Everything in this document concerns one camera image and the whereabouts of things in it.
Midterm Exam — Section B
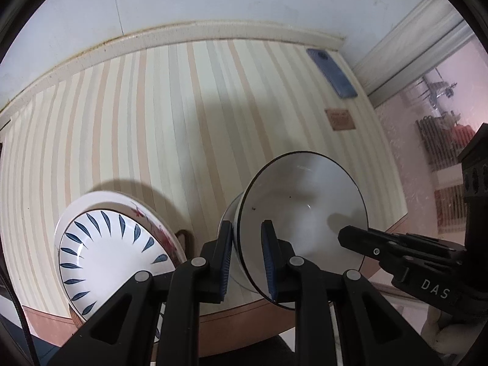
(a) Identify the patterned glass sliding door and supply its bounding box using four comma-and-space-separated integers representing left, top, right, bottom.
374, 27, 488, 351

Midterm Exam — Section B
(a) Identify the white bowl with dark rim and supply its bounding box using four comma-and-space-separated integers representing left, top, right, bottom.
218, 152, 370, 310

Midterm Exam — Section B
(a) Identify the plain white plate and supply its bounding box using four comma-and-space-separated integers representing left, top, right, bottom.
152, 301, 168, 347

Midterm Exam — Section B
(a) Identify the striped cat print table cloth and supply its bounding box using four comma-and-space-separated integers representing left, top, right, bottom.
0, 38, 408, 347

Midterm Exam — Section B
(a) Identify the white door frame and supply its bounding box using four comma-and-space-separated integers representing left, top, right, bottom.
351, 0, 481, 107

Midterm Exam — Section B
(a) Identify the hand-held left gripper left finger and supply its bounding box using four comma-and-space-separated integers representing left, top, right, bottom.
48, 219, 234, 366

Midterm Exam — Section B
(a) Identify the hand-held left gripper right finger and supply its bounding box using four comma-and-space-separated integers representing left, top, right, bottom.
260, 219, 428, 366

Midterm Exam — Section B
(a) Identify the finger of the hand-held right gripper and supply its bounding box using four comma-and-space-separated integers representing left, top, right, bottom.
339, 226, 464, 272

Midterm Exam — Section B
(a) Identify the white plate with floral print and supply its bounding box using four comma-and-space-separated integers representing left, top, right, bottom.
53, 191, 188, 325

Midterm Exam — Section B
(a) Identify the white plate with blue leaves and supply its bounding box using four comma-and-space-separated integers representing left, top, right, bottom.
58, 209, 180, 319

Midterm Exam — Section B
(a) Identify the person's right hand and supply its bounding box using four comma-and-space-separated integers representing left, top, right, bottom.
421, 306, 477, 354

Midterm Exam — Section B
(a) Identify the small brown card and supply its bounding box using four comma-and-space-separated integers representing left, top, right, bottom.
325, 109, 354, 131

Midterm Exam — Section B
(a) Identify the blue smartphone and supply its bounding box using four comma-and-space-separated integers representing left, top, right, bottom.
307, 48, 358, 99

